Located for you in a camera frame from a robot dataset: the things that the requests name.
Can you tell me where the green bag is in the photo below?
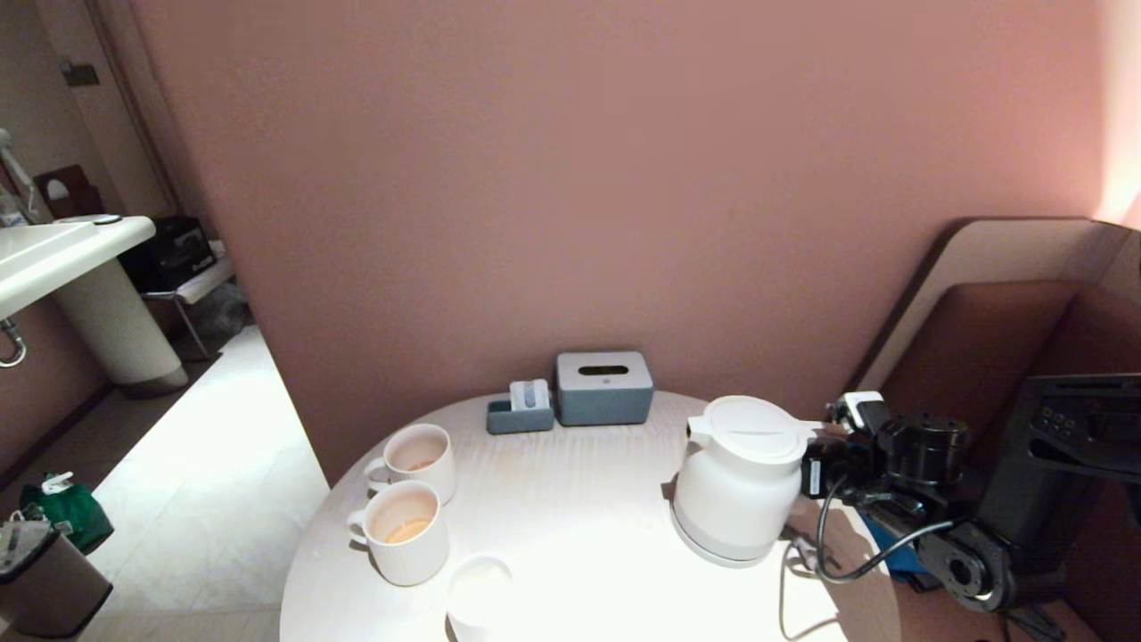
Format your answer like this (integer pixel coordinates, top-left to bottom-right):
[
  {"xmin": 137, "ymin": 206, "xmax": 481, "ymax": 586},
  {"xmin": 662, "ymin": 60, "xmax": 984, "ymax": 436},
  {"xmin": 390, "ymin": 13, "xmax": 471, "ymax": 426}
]
[{"xmin": 20, "ymin": 473, "xmax": 115, "ymax": 556}]

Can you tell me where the brown wall holder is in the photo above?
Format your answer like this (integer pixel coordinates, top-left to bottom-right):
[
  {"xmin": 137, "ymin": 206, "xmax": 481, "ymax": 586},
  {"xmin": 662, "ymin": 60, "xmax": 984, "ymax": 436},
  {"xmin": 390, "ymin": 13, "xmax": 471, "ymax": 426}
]
[{"xmin": 34, "ymin": 165, "xmax": 103, "ymax": 221}]

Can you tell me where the white pedestal sink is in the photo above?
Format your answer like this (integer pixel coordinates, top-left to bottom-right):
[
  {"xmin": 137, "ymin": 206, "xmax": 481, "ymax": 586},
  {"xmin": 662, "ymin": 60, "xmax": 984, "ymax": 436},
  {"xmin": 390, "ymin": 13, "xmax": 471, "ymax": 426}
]
[{"xmin": 0, "ymin": 216, "xmax": 157, "ymax": 320}]

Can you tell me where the blue folded cloth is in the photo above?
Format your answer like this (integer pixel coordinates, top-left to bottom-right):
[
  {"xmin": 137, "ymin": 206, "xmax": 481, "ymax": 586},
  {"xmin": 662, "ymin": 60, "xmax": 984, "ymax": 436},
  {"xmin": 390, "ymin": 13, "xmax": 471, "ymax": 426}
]
[{"xmin": 860, "ymin": 513, "xmax": 930, "ymax": 578}]

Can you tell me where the small grey sachet holder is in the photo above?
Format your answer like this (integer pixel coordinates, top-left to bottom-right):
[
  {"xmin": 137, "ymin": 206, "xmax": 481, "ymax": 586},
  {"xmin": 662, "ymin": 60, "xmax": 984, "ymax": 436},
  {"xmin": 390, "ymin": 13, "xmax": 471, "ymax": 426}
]
[{"xmin": 486, "ymin": 397, "xmax": 555, "ymax": 435}]

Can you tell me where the black box appliance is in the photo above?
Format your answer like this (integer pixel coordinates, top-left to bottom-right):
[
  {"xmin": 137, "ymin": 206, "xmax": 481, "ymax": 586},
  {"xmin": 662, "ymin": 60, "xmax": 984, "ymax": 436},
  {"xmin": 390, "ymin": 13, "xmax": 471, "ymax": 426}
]
[{"xmin": 119, "ymin": 217, "xmax": 218, "ymax": 293}]

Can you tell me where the grey round kettle base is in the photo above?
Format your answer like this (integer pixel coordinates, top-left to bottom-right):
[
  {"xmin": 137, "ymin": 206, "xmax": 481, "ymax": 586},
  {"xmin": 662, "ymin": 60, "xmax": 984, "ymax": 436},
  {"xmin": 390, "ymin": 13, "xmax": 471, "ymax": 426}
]
[{"xmin": 670, "ymin": 510, "xmax": 790, "ymax": 569}]

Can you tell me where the white electric kettle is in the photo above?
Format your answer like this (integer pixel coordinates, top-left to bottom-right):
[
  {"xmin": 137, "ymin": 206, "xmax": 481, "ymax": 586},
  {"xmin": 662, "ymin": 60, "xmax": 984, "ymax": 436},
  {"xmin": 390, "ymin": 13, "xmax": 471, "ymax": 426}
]
[{"xmin": 673, "ymin": 395, "xmax": 843, "ymax": 561}]

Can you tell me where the white metal-leg rack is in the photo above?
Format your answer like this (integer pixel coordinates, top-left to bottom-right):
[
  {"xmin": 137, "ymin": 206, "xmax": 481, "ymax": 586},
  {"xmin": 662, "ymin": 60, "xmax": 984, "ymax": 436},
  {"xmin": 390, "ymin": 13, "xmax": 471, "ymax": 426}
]
[{"xmin": 143, "ymin": 254, "xmax": 237, "ymax": 362}]

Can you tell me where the smooth white handleless cup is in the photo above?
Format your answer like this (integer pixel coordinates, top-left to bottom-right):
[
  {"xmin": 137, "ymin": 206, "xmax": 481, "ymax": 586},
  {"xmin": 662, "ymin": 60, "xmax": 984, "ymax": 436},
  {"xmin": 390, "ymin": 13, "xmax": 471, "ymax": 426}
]
[{"xmin": 444, "ymin": 553, "xmax": 515, "ymax": 642}]

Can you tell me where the white ribbed sink pedestal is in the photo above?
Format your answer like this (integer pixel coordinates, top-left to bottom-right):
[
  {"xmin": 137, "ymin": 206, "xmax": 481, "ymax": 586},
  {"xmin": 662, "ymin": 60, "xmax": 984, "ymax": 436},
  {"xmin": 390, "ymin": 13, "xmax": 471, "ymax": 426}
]
[{"xmin": 51, "ymin": 259, "xmax": 190, "ymax": 399}]

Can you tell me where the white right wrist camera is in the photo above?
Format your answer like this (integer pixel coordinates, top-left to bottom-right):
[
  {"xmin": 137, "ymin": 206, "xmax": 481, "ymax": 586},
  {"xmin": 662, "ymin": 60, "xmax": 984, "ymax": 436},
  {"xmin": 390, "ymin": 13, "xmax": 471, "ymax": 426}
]
[{"xmin": 833, "ymin": 391, "xmax": 890, "ymax": 438}]

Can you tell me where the grey blue tissue box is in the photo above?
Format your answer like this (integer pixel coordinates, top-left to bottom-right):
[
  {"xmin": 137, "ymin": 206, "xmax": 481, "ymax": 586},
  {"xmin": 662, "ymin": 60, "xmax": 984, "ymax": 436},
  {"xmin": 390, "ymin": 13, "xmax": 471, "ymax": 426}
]
[{"xmin": 554, "ymin": 350, "xmax": 653, "ymax": 426}]

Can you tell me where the chrome sink faucet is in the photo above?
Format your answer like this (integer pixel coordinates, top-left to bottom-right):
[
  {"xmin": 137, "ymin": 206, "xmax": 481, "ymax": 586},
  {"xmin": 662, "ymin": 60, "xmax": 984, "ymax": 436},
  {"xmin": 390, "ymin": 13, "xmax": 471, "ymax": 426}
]
[{"xmin": 0, "ymin": 129, "xmax": 41, "ymax": 226}]

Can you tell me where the grey plastic bag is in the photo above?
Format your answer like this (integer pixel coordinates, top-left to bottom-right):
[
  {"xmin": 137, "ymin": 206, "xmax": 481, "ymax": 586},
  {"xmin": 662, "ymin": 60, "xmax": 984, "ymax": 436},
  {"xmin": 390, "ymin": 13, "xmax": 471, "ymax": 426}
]
[{"xmin": 192, "ymin": 285, "xmax": 252, "ymax": 347}]

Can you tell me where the brown upholstered bench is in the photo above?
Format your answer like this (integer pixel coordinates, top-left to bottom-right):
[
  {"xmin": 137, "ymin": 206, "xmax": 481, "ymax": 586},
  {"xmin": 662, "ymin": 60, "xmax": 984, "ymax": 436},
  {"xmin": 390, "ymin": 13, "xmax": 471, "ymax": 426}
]
[{"xmin": 847, "ymin": 281, "xmax": 1141, "ymax": 642}]

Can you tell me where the white ribbed mug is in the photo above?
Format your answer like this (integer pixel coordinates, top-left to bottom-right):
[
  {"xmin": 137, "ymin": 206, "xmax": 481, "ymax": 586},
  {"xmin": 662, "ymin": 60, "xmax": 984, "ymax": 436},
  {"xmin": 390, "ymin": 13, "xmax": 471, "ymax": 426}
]
[
  {"xmin": 346, "ymin": 480, "xmax": 450, "ymax": 587},
  {"xmin": 364, "ymin": 423, "xmax": 457, "ymax": 505}
]

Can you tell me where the brown waste bin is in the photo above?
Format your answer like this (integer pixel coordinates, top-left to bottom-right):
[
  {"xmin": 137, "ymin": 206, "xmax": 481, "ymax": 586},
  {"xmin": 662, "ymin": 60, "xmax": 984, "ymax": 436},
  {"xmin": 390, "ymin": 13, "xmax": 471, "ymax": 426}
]
[{"xmin": 0, "ymin": 510, "xmax": 114, "ymax": 639}]

